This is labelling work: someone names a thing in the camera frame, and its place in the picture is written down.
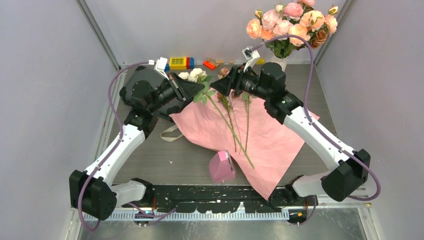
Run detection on white rose flower stem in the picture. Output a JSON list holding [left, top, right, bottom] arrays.
[[178, 68, 255, 169]]

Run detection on peach pink flowers in vase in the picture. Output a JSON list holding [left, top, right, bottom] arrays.
[[246, 0, 339, 49]]

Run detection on cream printed ribbon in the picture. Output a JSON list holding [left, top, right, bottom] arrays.
[[159, 124, 184, 142]]

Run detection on small yellow toy block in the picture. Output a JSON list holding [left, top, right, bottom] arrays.
[[256, 58, 265, 65]]

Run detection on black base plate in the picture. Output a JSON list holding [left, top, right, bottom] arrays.
[[133, 184, 314, 214]]

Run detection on aluminium frame rail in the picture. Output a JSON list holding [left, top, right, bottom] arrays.
[[106, 195, 372, 222]]

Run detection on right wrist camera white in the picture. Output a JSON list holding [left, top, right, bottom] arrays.
[[242, 46, 260, 72]]

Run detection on pink paper bouquet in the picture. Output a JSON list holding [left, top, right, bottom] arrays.
[[170, 95, 305, 199]]

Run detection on brown bud flower stem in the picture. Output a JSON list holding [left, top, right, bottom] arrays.
[[216, 67, 238, 153]]

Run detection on orange red toy block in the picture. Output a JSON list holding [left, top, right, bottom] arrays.
[[202, 60, 216, 70]]

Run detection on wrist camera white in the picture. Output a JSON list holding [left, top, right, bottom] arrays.
[[148, 57, 169, 80], [242, 46, 260, 72]]

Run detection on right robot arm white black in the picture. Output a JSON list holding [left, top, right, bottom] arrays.
[[210, 62, 371, 205]]

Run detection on dark grey hard case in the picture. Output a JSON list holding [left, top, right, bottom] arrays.
[[119, 65, 187, 123]]

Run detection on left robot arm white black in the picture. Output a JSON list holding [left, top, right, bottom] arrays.
[[69, 73, 205, 221]]

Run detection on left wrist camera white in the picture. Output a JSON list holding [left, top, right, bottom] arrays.
[[148, 57, 169, 80]]

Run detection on white ribbed vase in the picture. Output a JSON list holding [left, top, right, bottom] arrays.
[[269, 55, 287, 72]]

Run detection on pink rose flower stem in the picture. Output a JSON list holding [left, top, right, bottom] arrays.
[[232, 90, 252, 151]]

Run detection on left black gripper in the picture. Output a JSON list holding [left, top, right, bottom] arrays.
[[148, 72, 204, 114]]

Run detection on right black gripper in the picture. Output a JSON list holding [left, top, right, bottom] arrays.
[[210, 63, 271, 101]]

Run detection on red blue toy block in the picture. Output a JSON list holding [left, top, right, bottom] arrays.
[[185, 57, 195, 70]]

